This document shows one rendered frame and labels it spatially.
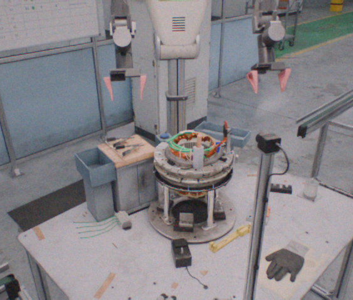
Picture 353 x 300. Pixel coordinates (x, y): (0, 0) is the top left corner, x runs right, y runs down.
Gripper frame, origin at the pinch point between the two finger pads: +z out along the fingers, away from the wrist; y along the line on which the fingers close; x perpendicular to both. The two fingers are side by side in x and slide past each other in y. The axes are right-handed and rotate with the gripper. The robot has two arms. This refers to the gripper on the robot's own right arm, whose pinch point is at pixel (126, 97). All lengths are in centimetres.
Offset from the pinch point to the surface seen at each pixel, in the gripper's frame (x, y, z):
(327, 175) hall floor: 195, 177, 48
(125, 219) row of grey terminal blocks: 31, -4, 46
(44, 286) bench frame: 47, -43, 75
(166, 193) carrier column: 24.0, 13.2, 35.6
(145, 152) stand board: 30.8, 5.9, 18.4
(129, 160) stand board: 27.1, -0.8, 21.1
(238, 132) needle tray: 47, 52, 11
